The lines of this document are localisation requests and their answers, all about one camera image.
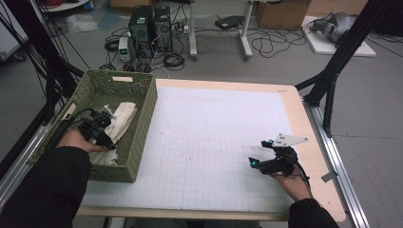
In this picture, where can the slim black computer tower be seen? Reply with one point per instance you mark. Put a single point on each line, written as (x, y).
(163, 28)

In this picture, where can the clear plastic bag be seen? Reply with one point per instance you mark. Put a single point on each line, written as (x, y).
(82, 23)

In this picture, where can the grey bench power supply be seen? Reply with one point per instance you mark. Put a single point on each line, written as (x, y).
(124, 47)

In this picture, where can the grey helmet-shaped shell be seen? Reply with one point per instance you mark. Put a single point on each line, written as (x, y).
(335, 27)

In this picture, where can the aluminium rail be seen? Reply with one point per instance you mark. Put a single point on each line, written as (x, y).
(19, 167)
(335, 158)

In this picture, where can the white cabinet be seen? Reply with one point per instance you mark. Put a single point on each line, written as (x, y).
(9, 34)

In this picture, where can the small metal bracket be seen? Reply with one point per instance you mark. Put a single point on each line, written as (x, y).
(329, 176)

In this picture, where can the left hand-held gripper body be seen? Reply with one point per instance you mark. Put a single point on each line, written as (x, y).
(93, 129)

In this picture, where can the person's right hand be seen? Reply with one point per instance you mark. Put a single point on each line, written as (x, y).
(296, 188)

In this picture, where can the black metal frame stand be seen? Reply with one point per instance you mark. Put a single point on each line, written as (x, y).
(41, 47)
(348, 47)

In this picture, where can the person's left hand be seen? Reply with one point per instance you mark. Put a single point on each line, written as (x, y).
(74, 139)

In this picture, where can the brown cardboard box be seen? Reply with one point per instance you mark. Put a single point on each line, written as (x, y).
(282, 14)

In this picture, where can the cream printed cloth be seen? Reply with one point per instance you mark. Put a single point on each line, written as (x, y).
(123, 117)

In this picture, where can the green woven basket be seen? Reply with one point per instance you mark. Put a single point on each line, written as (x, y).
(104, 90)

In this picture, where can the white floor board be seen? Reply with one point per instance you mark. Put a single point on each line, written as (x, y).
(323, 47)

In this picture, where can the white desk leg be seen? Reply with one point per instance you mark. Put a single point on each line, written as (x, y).
(245, 34)
(192, 31)

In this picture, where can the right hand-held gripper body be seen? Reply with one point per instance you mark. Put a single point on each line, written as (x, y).
(282, 164)

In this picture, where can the flat black device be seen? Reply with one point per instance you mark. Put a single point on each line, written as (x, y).
(229, 22)

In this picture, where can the large black computer tower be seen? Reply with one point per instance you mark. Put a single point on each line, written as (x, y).
(141, 28)

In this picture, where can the white grid mat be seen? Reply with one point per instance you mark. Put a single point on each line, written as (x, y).
(221, 110)

